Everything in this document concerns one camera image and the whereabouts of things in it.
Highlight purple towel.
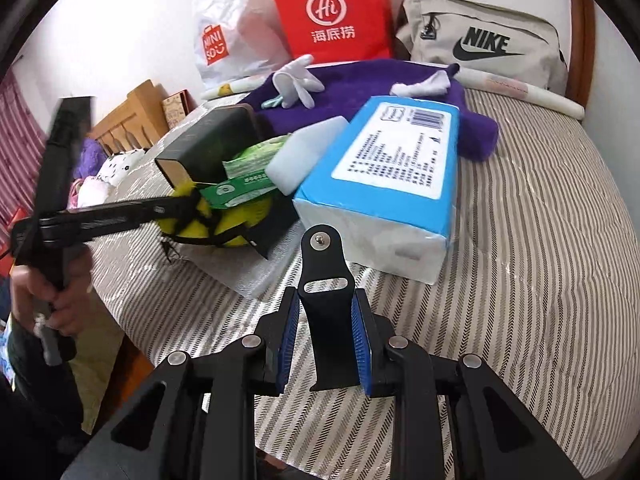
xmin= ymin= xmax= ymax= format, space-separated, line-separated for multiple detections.
xmin=255 ymin=57 xmax=501 ymax=162

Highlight small patterned box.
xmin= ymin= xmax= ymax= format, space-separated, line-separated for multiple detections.
xmin=161 ymin=89 xmax=191 ymax=123

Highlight striped bed sheet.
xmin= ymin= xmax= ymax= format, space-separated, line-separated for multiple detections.
xmin=85 ymin=87 xmax=640 ymax=461

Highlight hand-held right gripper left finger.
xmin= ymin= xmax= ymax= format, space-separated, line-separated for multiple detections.
xmin=60 ymin=287 xmax=301 ymax=480

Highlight green wet wipes pack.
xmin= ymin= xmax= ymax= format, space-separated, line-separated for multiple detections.
xmin=200 ymin=135 xmax=292 ymax=211

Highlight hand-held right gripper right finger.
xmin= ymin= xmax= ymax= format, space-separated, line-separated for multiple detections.
xmin=351 ymin=292 xmax=585 ymax=480

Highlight red striped curtain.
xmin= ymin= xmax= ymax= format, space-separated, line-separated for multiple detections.
xmin=0 ymin=67 xmax=56 ymax=231

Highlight beige fabric bag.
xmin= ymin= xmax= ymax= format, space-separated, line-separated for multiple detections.
xmin=395 ymin=0 xmax=571 ymax=98

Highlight pink soft toy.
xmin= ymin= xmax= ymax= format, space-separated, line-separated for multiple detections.
xmin=70 ymin=177 xmax=111 ymax=208

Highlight rolled white paper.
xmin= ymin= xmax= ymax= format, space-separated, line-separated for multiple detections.
xmin=202 ymin=67 xmax=586 ymax=121

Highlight yellow black plush toy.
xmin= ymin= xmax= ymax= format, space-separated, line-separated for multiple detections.
xmin=159 ymin=182 xmax=273 ymax=252

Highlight blue tissue pack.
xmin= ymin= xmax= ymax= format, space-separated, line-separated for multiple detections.
xmin=291 ymin=95 xmax=461 ymax=286

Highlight small purple plush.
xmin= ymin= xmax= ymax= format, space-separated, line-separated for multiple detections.
xmin=75 ymin=137 xmax=108 ymax=181

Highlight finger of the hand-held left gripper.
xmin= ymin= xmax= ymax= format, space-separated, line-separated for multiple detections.
xmin=75 ymin=195 xmax=201 ymax=235

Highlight brown wooden bed frame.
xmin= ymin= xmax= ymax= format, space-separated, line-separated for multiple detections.
xmin=565 ymin=0 xmax=597 ymax=111

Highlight person's dark clothing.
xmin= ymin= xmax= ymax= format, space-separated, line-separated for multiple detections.
xmin=0 ymin=320 xmax=86 ymax=466

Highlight person's left hand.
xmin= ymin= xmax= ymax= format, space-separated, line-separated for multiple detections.
xmin=10 ymin=254 xmax=94 ymax=337

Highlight black watch strap with stud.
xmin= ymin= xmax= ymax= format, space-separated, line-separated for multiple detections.
xmin=297 ymin=225 xmax=356 ymax=393

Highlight wooden headboard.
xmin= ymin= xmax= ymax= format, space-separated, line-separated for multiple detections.
xmin=90 ymin=79 xmax=168 ymax=153

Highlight clear plastic wrap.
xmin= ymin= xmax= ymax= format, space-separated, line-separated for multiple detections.
xmin=180 ymin=230 xmax=311 ymax=302

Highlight white plastic bag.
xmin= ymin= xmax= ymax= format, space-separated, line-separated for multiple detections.
xmin=192 ymin=0 xmax=293 ymax=93

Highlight white spotted plush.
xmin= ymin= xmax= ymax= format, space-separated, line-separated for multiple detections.
xmin=95 ymin=152 xmax=140 ymax=186

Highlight dark cardboard box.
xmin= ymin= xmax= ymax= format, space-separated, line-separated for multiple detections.
xmin=154 ymin=104 xmax=261 ymax=186

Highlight white foam block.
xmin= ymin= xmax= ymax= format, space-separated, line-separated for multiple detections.
xmin=265 ymin=115 xmax=351 ymax=196

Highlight red paper bag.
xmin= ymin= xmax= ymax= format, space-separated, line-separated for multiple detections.
xmin=266 ymin=0 xmax=396 ymax=63

